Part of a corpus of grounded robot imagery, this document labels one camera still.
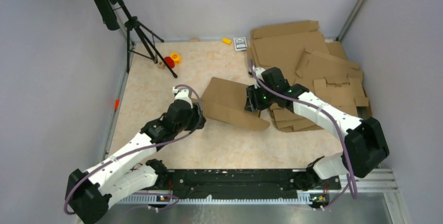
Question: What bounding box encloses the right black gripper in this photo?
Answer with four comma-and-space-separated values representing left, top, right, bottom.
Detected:
245, 82, 277, 113

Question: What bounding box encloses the cardboard box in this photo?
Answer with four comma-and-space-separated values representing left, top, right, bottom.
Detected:
201, 77, 270, 132

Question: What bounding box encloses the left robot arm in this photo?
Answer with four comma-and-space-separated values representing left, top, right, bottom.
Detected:
63, 99, 205, 223

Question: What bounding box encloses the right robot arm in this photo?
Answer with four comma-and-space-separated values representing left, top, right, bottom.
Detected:
245, 66, 390, 188

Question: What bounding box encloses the small wooden block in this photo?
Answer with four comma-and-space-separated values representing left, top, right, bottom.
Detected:
157, 62, 166, 69

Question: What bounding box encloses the red round toy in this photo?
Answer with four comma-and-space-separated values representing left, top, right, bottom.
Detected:
164, 56, 175, 68

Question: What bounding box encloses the small printed card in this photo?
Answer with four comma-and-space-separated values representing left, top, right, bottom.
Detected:
233, 37, 248, 52

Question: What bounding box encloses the yellow round toy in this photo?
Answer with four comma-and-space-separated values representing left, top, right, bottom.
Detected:
170, 52, 181, 65

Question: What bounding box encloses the yellow block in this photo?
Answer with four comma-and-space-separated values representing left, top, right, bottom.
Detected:
222, 38, 232, 45

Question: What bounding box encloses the stack of cardboard blanks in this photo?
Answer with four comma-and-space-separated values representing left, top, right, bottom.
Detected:
247, 20, 372, 118

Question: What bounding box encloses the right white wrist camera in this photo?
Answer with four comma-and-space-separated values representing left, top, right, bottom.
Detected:
249, 66, 266, 88

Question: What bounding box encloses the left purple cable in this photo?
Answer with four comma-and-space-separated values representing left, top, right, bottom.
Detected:
63, 84, 205, 216

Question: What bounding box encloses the purple cable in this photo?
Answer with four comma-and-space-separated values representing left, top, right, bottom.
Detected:
63, 84, 205, 216
249, 59, 359, 211

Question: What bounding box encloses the orange clip on frame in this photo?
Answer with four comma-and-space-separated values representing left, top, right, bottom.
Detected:
114, 99, 120, 110

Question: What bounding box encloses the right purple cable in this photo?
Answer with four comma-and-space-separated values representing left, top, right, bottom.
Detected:
249, 59, 359, 211

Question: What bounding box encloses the black camera tripod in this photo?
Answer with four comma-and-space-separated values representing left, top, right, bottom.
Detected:
94, 0, 178, 78

